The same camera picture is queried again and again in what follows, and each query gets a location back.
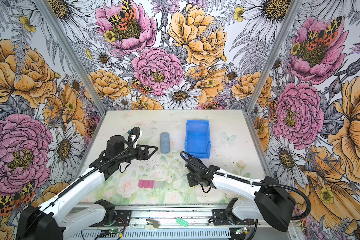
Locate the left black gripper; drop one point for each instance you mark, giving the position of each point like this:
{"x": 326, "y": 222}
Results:
{"x": 146, "y": 156}

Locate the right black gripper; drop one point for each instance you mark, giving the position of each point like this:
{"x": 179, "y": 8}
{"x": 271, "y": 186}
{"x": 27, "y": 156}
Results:
{"x": 191, "y": 183}

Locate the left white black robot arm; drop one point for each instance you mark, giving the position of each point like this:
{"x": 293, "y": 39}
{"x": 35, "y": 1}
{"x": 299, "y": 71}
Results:
{"x": 50, "y": 220}

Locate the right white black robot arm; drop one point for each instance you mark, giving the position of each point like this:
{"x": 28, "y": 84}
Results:
{"x": 264, "y": 199}

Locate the blue plastic bin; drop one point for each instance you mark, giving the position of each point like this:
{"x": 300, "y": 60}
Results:
{"x": 198, "y": 139}

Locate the grey-blue oval case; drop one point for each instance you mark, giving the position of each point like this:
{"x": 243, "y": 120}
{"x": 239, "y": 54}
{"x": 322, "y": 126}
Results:
{"x": 165, "y": 143}

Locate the green perforated plastic piece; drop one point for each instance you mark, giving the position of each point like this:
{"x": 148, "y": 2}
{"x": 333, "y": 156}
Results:
{"x": 182, "y": 222}

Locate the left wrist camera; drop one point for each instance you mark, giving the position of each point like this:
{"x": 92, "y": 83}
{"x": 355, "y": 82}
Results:
{"x": 134, "y": 135}

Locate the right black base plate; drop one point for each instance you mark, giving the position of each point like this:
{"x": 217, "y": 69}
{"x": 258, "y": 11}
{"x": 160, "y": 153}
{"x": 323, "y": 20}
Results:
{"x": 219, "y": 217}

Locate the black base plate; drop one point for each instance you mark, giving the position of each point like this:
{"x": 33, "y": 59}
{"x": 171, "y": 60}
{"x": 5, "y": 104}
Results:
{"x": 122, "y": 218}
{"x": 219, "y": 217}

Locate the aluminium front rail frame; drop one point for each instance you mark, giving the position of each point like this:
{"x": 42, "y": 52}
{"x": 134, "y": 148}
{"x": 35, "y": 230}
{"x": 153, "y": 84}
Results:
{"x": 200, "y": 226}

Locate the beige small bracket piece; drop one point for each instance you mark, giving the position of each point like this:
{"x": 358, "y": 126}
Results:
{"x": 152, "y": 224}

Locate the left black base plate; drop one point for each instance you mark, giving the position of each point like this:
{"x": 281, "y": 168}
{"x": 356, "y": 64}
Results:
{"x": 122, "y": 218}

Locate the left aluminium corner post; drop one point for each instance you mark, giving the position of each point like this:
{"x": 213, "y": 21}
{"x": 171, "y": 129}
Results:
{"x": 56, "y": 28}

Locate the aluminium corner post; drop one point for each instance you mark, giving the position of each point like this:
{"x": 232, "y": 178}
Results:
{"x": 279, "y": 40}
{"x": 56, "y": 28}

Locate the right aluminium corner post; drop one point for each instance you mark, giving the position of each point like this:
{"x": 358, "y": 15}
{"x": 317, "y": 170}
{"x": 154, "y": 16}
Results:
{"x": 279, "y": 40}

